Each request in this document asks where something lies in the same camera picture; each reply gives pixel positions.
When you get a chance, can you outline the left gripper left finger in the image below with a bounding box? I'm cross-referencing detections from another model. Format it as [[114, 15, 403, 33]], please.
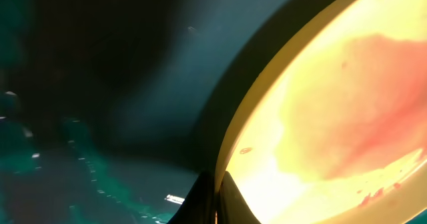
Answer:
[[167, 172, 215, 224]]

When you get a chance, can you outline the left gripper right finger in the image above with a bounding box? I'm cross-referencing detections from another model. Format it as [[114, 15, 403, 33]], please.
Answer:
[[217, 171, 260, 224]]

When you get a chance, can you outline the yellow-green plate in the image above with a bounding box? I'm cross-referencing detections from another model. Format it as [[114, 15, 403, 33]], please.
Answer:
[[215, 0, 426, 224]]

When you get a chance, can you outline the teal plastic tray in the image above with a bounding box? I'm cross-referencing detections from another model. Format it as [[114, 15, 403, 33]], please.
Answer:
[[1, 0, 335, 223]]

